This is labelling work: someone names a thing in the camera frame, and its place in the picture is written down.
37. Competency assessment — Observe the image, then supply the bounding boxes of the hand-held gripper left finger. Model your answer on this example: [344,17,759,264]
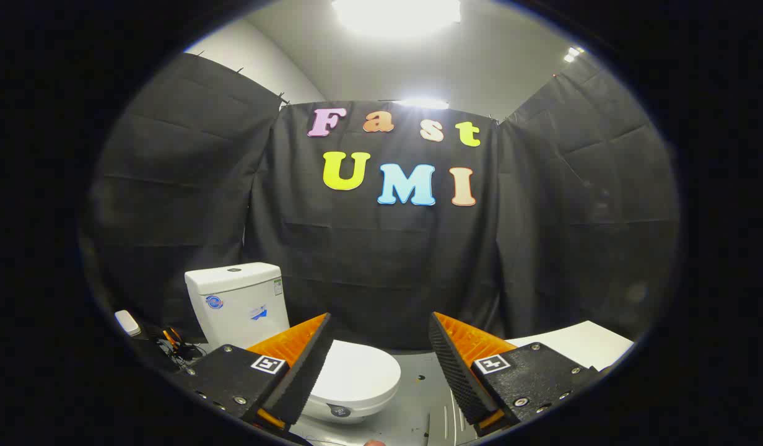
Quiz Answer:
[171,313,334,432]

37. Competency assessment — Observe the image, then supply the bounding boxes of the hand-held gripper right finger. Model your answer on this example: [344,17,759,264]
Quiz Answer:
[428,312,599,437]

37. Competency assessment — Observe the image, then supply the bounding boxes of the white toilet lid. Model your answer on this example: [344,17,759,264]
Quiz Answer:
[306,339,402,407]

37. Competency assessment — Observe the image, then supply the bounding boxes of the white ceramic toilet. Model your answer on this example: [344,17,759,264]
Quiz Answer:
[185,262,402,426]

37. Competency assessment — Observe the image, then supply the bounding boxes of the grey drawer cabinet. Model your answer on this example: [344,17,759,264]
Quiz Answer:
[505,320,635,372]

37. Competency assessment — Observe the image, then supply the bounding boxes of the black backdrop cloth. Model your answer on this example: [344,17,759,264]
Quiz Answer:
[81,53,681,351]

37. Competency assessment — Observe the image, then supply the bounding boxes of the small white box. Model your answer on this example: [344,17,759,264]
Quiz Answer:
[114,310,142,338]

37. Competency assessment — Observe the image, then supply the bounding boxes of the large ceiling light panel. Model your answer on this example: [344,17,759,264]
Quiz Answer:
[331,0,463,37]

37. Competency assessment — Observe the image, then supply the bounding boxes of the black cable bundle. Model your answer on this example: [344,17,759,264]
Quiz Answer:
[151,331,207,374]

